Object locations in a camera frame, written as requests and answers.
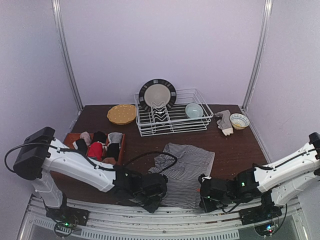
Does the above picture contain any grey striped boxer underwear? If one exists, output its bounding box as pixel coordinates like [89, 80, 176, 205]
[161, 143, 215, 209]

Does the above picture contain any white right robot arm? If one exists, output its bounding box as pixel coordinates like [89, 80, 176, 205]
[198, 132, 320, 213]

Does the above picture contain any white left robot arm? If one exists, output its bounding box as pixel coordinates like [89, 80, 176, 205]
[5, 126, 168, 215]

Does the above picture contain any black rolled underwear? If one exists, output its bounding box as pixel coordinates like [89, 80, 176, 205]
[106, 143, 120, 162]

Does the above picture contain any red rolled underwear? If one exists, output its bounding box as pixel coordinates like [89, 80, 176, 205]
[87, 141, 104, 162]

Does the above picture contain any grey rolled sock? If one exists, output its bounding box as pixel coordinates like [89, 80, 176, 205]
[107, 132, 123, 145]

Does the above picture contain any beige rolled sock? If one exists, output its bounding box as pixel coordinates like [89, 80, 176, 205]
[80, 131, 92, 146]

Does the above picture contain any yellow dotted plate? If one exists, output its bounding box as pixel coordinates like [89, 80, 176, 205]
[106, 104, 136, 125]

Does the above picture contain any grey beige sock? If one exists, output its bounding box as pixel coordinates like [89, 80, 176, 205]
[214, 110, 234, 136]

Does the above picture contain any brown wooden organizer box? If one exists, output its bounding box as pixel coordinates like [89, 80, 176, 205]
[63, 131, 126, 166]

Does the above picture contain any yellow patterned white bowl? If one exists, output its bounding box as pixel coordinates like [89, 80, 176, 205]
[229, 113, 250, 130]

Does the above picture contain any light blue bowl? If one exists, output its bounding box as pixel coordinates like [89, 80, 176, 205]
[185, 102, 204, 119]

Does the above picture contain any black rimmed grey plate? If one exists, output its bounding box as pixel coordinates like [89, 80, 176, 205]
[138, 78, 177, 112]

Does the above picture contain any aluminium front rail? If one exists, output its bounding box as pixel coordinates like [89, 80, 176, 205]
[17, 196, 312, 240]

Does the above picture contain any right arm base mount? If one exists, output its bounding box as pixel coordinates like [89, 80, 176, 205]
[239, 190, 283, 237]

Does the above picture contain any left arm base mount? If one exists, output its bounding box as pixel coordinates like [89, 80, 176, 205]
[43, 196, 90, 239]

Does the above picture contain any white wire dish rack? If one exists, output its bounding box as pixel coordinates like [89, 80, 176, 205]
[134, 88, 214, 137]

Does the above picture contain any left aluminium frame post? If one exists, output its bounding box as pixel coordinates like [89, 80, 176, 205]
[51, 0, 84, 112]

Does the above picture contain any aluminium frame post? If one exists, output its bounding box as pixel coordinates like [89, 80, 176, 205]
[241, 0, 273, 113]
[51, 0, 84, 112]

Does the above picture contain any right aluminium frame post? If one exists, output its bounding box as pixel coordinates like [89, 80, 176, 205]
[241, 0, 273, 113]

